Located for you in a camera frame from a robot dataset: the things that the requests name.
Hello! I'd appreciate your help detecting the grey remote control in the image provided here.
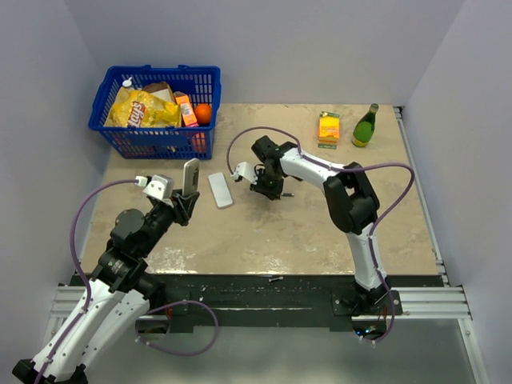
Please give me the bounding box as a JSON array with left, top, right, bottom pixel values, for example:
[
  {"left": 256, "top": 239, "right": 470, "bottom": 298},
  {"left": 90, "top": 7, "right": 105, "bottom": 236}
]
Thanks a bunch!
[{"left": 182, "top": 158, "right": 200, "bottom": 196}]

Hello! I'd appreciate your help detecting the aluminium rail frame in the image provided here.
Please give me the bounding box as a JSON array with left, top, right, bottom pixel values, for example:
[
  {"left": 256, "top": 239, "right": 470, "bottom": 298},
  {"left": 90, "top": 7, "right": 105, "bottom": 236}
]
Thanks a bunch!
[{"left": 30, "top": 106, "right": 491, "bottom": 384}]

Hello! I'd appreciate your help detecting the yellow orange sponge pack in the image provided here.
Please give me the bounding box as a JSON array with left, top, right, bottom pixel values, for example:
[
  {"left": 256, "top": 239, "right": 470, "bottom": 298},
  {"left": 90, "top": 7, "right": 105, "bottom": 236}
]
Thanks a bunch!
[{"left": 317, "top": 111, "right": 341, "bottom": 148}]

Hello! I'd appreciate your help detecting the white remote control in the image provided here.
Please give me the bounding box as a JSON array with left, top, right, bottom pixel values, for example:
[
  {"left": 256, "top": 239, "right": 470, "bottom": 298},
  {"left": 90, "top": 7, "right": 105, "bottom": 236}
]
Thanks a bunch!
[{"left": 208, "top": 172, "right": 234, "bottom": 209}]

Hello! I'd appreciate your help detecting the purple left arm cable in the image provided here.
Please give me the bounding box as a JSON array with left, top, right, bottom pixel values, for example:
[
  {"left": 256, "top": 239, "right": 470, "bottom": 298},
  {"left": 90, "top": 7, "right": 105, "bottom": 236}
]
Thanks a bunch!
[{"left": 34, "top": 178, "right": 139, "bottom": 384}]

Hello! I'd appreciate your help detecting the green glass bottle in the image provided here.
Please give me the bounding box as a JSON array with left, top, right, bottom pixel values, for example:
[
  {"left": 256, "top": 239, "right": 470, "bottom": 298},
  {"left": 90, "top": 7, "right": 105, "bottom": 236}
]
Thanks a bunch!
[{"left": 351, "top": 103, "right": 379, "bottom": 147}]

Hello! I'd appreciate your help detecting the blue plastic shopping basket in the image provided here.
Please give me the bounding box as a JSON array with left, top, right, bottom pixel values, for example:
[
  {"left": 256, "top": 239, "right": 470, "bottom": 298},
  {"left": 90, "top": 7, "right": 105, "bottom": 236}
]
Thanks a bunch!
[{"left": 89, "top": 65, "right": 222, "bottom": 159}]

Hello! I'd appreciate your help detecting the yellow chips bag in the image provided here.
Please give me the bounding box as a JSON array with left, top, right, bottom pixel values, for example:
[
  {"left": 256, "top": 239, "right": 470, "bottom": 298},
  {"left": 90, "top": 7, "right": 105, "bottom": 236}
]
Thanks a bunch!
[{"left": 104, "top": 88, "right": 182, "bottom": 129}]

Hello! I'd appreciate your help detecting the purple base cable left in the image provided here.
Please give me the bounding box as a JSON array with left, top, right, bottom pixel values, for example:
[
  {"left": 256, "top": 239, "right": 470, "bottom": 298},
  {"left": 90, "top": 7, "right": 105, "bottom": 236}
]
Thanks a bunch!
[{"left": 134, "top": 299, "right": 221, "bottom": 356}]

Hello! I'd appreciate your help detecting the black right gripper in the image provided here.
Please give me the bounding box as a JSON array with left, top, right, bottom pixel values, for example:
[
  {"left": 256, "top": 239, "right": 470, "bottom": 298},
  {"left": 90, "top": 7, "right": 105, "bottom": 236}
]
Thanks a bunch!
[{"left": 251, "top": 169, "right": 286, "bottom": 202}]

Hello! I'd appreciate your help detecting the brown bread bag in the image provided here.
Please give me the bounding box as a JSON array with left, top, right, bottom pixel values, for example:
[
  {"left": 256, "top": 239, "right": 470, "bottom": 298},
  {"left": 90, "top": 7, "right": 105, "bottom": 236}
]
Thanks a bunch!
[{"left": 142, "top": 82, "right": 176, "bottom": 104}]

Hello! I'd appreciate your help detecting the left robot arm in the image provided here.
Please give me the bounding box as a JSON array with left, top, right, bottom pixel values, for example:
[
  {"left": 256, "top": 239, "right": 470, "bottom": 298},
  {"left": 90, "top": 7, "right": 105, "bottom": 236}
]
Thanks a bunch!
[{"left": 12, "top": 190, "right": 199, "bottom": 383}]

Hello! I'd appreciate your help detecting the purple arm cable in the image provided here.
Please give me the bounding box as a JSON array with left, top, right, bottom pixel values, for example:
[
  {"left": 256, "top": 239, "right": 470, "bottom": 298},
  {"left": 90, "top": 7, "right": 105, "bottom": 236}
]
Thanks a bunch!
[
  {"left": 34, "top": 178, "right": 139, "bottom": 384},
  {"left": 226, "top": 126, "right": 416, "bottom": 305}
]

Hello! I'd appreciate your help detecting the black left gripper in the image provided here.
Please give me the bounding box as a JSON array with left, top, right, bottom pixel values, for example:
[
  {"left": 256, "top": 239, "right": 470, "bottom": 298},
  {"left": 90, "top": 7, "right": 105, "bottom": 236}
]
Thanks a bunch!
[{"left": 139, "top": 187, "right": 199, "bottom": 256}]

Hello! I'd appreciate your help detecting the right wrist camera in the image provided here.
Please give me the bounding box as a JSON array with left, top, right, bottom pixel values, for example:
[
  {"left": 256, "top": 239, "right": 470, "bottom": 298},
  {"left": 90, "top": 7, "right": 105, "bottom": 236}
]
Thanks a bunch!
[{"left": 230, "top": 162, "right": 258, "bottom": 185}]

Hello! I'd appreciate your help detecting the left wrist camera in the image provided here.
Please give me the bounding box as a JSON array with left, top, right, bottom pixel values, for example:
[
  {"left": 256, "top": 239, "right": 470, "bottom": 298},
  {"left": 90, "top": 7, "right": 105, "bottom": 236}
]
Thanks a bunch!
[{"left": 135, "top": 174, "right": 174, "bottom": 202}]

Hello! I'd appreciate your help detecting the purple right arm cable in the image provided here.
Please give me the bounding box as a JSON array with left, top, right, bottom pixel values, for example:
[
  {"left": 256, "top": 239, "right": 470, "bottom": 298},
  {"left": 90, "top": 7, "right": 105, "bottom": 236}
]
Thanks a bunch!
[{"left": 226, "top": 126, "right": 416, "bottom": 305}]

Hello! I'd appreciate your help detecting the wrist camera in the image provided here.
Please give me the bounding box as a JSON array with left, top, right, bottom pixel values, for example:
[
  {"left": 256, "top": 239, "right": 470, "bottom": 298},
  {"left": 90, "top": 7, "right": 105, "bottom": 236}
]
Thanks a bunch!
[
  {"left": 230, "top": 162, "right": 258, "bottom": 185},
  {"left": 135, "top": 174, "right": 174, "bottom": 202}
]

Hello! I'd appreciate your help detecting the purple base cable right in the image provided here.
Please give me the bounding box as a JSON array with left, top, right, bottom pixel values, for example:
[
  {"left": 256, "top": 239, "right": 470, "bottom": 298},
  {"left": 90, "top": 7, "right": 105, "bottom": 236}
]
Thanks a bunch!
[{"left": 358, "top": 275, "right": 401, "bottom": 344}]

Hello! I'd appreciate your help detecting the orange fruit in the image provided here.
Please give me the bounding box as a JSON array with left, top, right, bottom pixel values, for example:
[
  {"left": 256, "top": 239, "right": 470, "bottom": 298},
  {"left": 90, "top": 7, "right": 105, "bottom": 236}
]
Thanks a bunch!
[{"left": 194, "top": 103, "right": 212, "bottom": 126}]

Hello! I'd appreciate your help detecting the white bottle cap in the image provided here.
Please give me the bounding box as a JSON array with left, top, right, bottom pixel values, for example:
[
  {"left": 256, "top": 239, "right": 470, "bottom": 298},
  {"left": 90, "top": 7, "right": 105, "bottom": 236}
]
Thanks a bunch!
[{"left": 122, "top": 77, "right": 133, "bottom": 88}]

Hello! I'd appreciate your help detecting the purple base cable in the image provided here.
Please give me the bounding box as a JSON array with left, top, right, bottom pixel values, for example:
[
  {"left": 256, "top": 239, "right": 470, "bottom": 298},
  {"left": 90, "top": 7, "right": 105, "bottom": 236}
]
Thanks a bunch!
[
  {"left": 134, "top": 299, "right": 221, "bottom": 356},
  {"left": 358, "top": 275, "right": 401, "bottom": 344}
]

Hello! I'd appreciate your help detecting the orange juice carton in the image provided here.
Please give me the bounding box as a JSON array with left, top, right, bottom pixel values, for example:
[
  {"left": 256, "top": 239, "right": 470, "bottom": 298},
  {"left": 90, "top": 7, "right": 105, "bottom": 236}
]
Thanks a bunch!
[{"left": 174, "top": 91, "right": 198, "bottom": 127}]

